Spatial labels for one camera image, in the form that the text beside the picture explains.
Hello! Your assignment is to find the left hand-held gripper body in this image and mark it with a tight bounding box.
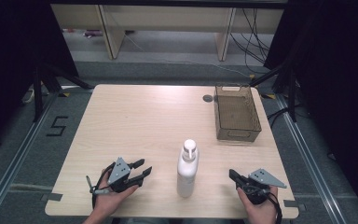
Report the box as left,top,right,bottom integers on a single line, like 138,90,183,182
106,156,140,193

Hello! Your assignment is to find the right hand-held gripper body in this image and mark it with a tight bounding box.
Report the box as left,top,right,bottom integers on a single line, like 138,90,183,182
236,168,288,205

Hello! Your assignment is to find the person's left hand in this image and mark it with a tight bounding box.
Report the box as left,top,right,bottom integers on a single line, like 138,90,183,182
91,169,140,217

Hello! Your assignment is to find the person's right hand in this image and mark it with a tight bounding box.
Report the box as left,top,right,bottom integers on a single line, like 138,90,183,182
236,186,280,224

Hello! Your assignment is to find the black tape strip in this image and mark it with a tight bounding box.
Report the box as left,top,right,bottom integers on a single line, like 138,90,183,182
282,199,308,213
40,192,64,203

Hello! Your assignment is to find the white pump bottle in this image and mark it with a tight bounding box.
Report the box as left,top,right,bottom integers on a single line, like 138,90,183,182
176,138,200,199

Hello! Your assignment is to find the clear plastic bin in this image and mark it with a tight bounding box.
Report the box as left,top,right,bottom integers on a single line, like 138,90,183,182
213,84,263,144

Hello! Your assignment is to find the black metal stand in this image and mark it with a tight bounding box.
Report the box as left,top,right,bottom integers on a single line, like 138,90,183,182
249,61,298,123
32,61,95,123

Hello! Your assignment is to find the black curtain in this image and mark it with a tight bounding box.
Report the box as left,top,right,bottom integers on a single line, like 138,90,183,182
0,0,80,157
263,0,358,218

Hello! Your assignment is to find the beige wooden desk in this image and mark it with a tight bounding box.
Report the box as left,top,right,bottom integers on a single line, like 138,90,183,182
49,3,285,62

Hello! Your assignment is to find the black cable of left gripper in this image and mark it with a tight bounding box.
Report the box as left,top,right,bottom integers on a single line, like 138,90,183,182
85,161,117,210

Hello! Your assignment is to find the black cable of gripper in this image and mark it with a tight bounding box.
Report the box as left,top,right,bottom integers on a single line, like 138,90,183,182
243,184,283,224
85,161,117,210

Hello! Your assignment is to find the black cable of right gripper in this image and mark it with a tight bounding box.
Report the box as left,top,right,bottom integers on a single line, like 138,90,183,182
243,184,283,224

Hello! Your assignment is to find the aluminium floor rail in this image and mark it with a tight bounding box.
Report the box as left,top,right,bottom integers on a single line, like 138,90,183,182
0,92,60,220
275,94,348,224

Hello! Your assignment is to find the bundle of black cables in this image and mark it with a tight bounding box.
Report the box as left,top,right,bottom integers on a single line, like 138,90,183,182
228,7,272,75

